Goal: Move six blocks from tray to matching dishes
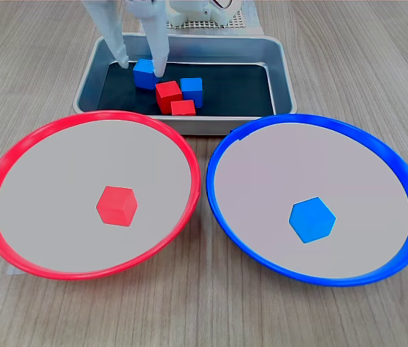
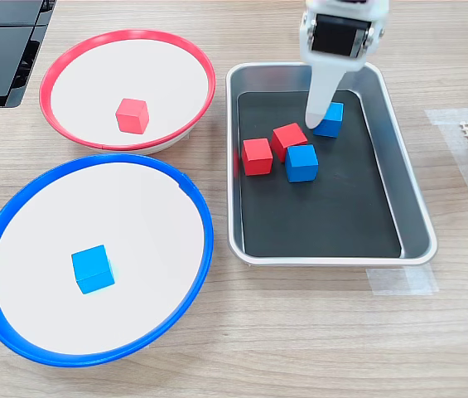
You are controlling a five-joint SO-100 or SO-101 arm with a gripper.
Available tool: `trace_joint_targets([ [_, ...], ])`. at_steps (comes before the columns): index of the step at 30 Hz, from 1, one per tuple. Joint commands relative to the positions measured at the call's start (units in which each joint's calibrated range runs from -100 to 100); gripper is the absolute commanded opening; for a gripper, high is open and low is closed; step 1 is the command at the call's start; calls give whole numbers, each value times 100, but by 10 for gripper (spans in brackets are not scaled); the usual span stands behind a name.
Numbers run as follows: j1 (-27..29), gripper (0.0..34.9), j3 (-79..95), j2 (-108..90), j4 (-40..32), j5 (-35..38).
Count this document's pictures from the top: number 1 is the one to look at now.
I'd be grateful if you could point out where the blue cube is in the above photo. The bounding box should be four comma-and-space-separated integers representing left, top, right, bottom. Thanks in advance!
132, 58, 158, 90
288, 197, 337, 244
179, 77, 204, 108

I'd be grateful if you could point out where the blue-rimmed white plate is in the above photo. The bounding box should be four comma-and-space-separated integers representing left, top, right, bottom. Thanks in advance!
206, 113, 408, 288

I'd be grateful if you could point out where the red-rimmed white plate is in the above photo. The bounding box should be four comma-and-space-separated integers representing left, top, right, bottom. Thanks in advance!
0, 110, 201, 282

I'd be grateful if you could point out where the steel tray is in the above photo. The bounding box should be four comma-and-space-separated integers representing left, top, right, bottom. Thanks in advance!
72, 32, 298, 137

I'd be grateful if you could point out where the black tray mat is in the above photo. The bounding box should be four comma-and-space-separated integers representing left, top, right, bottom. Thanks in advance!
95, 61, 276, 117

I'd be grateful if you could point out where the pale perforated base plate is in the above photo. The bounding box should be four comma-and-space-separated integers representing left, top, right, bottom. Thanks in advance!
166, 9, 247, 30

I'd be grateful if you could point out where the clear plastic film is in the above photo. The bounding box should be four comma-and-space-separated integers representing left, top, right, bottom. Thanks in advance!
241, 0, 264, 36

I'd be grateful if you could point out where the red cube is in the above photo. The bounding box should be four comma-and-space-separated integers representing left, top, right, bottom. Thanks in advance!
95, 185, 139, 228
170, 99, 197, 116
155, 80, 184, 115

